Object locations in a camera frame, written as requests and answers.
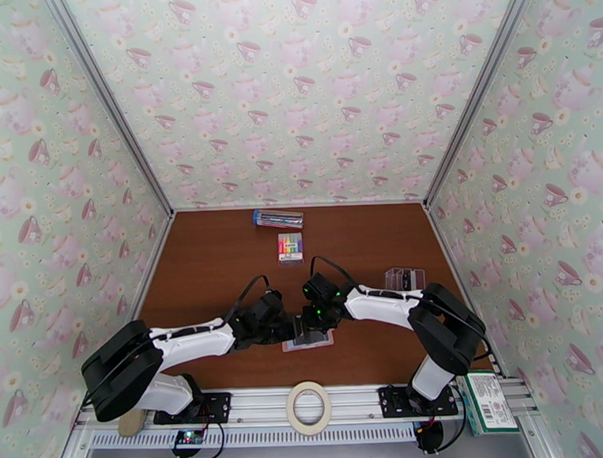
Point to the small circuit board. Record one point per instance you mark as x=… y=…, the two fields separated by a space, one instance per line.
x=188 y=438

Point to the green white cardboard box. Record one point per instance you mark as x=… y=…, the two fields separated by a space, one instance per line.
x=490 y=407

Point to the pack of coloured highlighters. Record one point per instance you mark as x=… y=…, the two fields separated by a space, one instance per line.
x=290 y=248

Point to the white masking tape roll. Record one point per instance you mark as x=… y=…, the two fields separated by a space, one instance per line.
x=291 y=409

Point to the pink leather card holder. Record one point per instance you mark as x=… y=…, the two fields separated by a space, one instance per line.
x=288 y=349

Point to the clear acrylic card stand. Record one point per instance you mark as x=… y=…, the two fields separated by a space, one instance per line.
x=419 y=277

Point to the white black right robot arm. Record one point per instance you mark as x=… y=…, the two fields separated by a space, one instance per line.
x=383 y=302

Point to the aluminium frame post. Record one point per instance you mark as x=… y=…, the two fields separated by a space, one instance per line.
x=479 y=91
x=109 y=104

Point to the dark credit card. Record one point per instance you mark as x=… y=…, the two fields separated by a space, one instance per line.
x=407 y=279

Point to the blue pencil tube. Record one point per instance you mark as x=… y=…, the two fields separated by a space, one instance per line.
x=277 y=218

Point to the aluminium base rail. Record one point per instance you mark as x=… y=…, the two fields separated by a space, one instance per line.
x=258 y=405

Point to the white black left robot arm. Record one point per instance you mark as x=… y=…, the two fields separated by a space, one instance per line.
x=191 y=338

